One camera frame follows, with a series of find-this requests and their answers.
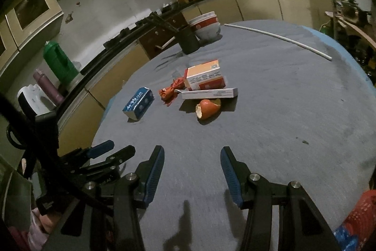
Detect purple thermos bottle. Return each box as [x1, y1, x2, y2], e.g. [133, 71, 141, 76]
[33, 69, 64, 106]

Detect white electric kettle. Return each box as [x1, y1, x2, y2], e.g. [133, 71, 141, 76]
[17, 84, 55, 117]

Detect long white box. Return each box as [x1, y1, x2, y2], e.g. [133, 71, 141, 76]
[175, 88, 238, 99]

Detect orange peel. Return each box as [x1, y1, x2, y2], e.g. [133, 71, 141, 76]
[196, 99, 221, 120]

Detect stacked red white bowls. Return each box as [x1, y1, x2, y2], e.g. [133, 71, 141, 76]
[189, 11, 220, 41]

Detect black chopstick holder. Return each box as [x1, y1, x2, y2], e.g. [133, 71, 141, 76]
[175, 25, 200, 55]

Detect red plastic wrapper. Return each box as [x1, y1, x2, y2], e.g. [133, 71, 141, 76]
[159, 77, 185, 106]

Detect orange white medicine box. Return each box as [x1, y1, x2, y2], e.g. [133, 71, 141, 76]
[184, 60, 226, 90]

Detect red plastic trash basket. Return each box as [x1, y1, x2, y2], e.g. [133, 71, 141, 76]
[333, 190, 375, 250]

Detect green thermos jug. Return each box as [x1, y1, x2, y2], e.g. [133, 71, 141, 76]
[43, 41, 79, 87]

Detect blue small box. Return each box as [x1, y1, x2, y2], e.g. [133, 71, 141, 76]
[122, 87, 154, 121]

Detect metal storage rack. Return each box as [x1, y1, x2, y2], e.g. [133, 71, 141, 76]
[327, 0, 375, 75]

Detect long white stick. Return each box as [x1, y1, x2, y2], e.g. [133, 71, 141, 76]
[224, 24, 333, 61]

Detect grey table cloth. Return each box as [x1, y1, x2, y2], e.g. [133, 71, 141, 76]
[94, 20, 375, 250]

